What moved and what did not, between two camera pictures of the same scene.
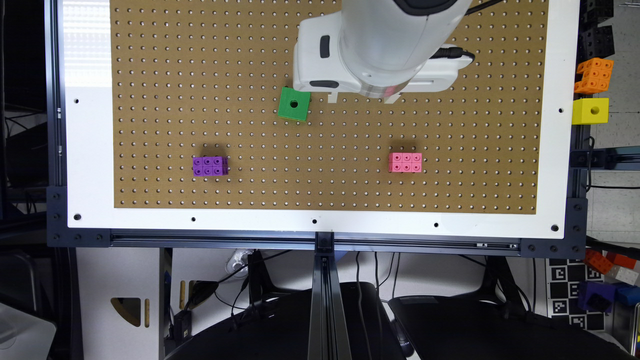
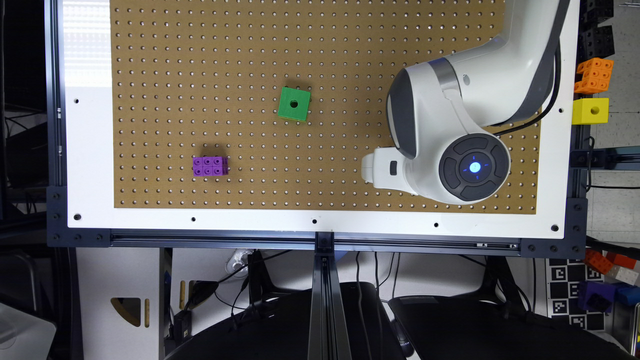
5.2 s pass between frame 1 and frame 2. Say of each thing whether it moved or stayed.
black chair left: stayed
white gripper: moved
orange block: stayed
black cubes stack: stayed
